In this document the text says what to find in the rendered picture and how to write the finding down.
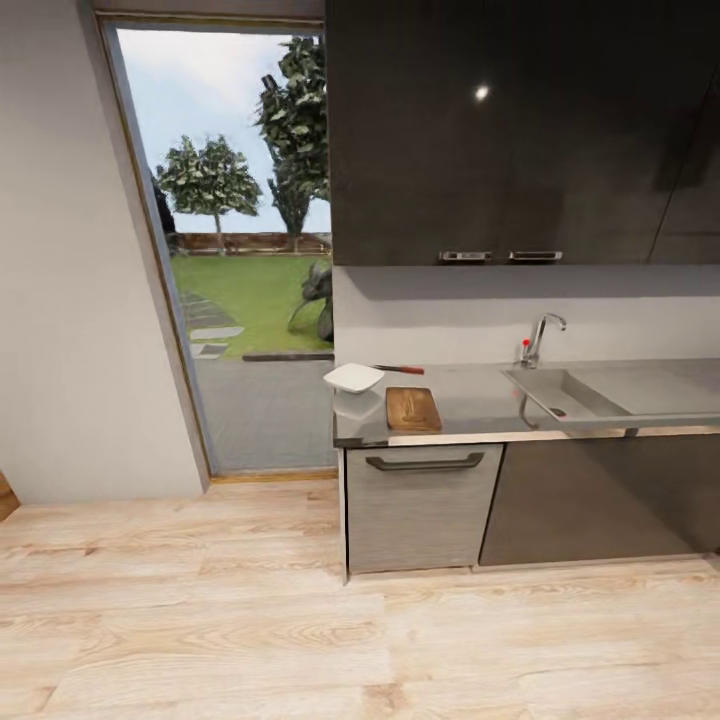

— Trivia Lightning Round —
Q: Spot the cutting board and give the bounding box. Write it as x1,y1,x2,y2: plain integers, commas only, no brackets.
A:
386,387,441,431

